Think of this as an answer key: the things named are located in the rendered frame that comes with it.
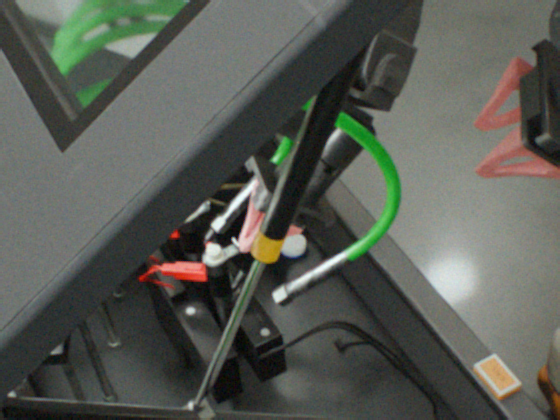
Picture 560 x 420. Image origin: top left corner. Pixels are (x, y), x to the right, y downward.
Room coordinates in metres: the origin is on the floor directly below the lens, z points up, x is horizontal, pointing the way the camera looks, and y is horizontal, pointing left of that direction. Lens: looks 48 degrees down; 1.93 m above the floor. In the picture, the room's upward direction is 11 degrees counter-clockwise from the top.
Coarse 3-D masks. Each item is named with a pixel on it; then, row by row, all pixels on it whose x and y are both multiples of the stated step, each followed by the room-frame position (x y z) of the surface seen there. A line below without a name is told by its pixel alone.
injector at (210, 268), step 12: (204, 264) 0.75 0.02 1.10; (216, 264) 0.74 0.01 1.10; (228, 264) 0.74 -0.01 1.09; (216, 276) 0.74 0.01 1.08; (228, 276) 0.74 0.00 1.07; (240, 276) 0.75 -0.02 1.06; (216, 288) 0.74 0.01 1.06; (228, 288) 0.74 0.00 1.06; (216, 300) 0.74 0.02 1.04; (228, 300) 0.74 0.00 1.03; (228, 312) 0.74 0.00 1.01; (240, 348) 0.75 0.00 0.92; (240, 360) 0.74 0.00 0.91
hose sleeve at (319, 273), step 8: (344, 248) 0.67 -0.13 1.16; (336, 256) 0.66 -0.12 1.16; (344, 256) 0.66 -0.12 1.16; (320, 264) 0.67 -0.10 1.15; (328, 264) 0.66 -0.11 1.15; (336, 264) 0.66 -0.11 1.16; (344, 264) 0.66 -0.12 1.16; (312, 272) 0.67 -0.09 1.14; (320, 272) 0.66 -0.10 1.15; (328, 272) 0.66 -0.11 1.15; (336, 272) 0.66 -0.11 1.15; (296, 280) 0.67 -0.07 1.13; (304, 280) 0.66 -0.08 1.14; (312, 280) 0.66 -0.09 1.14; (320, 280) 0.66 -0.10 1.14; (288, 288) 0.67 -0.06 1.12; (296, 288) 0.66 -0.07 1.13; (304, 288) 0.66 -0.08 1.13; (296, 296) 0.66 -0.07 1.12
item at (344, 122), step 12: (348, 120) 0.66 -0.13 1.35; (348, 132) 0.66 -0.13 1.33; (360, 132) 0.66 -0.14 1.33; (372, 144) 0.66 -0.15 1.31; (372, 156) 0.66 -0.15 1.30; (384, 156) 0.66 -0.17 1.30; (384, 168) 0.66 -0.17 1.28; (396, 180) 0.66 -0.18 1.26; (396, 192) 0.65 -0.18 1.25; (396, 204) 0.65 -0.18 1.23; (384, 216) 0.66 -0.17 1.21; (372, 228) 0.66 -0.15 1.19; (384, 228) 0.66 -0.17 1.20; (360, 240) 0.66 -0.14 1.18; (372, 240) 0.66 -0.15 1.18; (348, 252) 0.66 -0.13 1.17; (360, 252) 0.66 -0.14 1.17
